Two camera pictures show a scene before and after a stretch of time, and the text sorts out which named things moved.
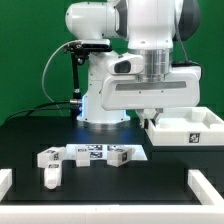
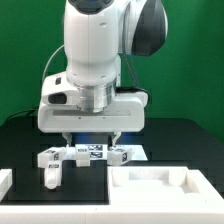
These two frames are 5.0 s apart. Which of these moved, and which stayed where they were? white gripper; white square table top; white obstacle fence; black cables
Moved: white square table top; white gripper
Stayed: white obstacle fence; black cables
